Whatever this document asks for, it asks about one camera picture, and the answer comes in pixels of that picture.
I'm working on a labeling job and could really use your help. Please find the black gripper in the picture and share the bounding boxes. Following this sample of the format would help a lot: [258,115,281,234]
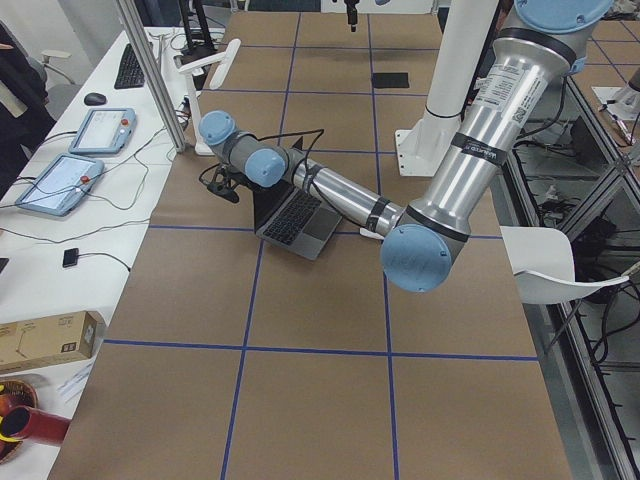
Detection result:
[200,164,240,202]

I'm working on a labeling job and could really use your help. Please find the grey laptop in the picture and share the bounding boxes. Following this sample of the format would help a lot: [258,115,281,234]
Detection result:
[252,136,344,261]

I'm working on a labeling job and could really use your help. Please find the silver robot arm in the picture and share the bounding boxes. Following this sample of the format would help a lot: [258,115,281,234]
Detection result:
[198,1,611,292]

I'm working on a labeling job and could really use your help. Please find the black mouse pad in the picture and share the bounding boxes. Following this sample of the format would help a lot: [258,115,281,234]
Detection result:
[371,72,410,89]

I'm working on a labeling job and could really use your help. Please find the white desk lamp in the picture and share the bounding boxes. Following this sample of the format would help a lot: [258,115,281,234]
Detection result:
[178,38,241,156]

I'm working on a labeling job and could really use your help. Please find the black computer mouse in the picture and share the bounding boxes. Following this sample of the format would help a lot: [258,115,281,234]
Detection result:
[83,92,107,106]

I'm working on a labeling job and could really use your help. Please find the upper teach pendant tablet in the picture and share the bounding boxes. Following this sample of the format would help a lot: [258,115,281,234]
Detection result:
[69,108,137,155]

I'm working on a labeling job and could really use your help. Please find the teach pendant tablet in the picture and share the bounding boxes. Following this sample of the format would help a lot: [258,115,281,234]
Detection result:
[69,108,137,155]
[15,153,104,217]

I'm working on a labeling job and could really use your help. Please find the black keyboard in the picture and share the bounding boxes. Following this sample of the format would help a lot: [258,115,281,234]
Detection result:
[114,44,145,90]

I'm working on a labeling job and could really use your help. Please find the lower teach pendant tablet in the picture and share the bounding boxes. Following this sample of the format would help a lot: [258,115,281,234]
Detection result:
[15,153,104,217]

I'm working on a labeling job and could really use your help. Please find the small black device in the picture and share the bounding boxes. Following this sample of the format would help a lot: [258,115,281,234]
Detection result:
[62,248,80,268]

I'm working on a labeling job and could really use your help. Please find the cardboard box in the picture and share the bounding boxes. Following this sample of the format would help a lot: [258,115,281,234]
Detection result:
[1,311,104,374]

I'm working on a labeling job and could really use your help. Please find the white chair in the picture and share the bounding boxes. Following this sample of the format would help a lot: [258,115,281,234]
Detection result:
[500,226,629,305]

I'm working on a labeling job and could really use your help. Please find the red bottle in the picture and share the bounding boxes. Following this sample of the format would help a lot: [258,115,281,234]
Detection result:
[6,405,71,446]

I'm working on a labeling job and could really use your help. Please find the yellow bananas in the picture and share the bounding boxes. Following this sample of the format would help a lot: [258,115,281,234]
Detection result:
[0,385,21,443]

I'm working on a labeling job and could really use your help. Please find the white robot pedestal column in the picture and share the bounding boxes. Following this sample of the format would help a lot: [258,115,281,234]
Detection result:
[395,0,499,177]

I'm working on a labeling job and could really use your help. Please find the aluminium frame post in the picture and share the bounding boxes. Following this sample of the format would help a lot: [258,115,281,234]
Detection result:
[115,0,186,153]

